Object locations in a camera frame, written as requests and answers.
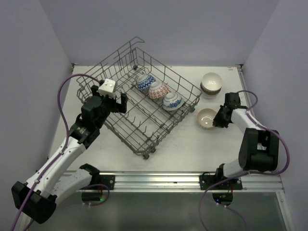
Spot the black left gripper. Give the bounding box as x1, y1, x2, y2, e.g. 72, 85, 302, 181
91, 85, 127, 128

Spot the plain white bowl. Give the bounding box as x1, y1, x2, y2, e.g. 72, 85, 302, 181
203, 94, 216, 100

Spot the red dotted pattern bowl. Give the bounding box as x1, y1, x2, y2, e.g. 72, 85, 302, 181
200, 83, 221, 95

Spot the blue zigzag bowl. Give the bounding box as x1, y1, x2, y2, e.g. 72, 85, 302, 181
137, 74, 156, 91

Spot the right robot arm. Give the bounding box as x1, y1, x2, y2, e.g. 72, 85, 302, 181
212, 92, 279, 189

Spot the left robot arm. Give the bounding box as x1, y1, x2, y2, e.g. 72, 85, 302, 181
12, 85, 128, 224

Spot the red lattice bowl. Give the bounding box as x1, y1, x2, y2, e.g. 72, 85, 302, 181
148, 81, 170, 99

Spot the blue floral white bowl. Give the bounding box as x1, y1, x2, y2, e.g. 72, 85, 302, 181
163, 92, 184, 111

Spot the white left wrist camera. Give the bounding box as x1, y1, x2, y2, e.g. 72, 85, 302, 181
98, 79, 116, 99

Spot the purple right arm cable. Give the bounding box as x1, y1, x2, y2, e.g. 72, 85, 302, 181
198, 90, 291, 231

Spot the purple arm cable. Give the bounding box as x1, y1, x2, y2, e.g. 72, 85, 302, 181
198, 90, 291, 231
9, 74, 102, 231

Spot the grey wire dish rack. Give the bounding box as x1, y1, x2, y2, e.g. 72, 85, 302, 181
85, 37, 201, 160

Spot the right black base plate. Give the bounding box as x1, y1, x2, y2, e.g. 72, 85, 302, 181
199, 172, 243, 191

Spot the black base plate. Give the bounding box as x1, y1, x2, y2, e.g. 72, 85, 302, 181
90, 174, 116, 190
199, 172, 243, 191

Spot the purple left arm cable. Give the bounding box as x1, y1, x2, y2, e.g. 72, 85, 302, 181
9, 74, 102, 231

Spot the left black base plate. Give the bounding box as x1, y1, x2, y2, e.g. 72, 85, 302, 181
90, 174, 116, 190

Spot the aluminium mounting rail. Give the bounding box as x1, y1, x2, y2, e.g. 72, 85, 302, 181
33, 170, 282, 193

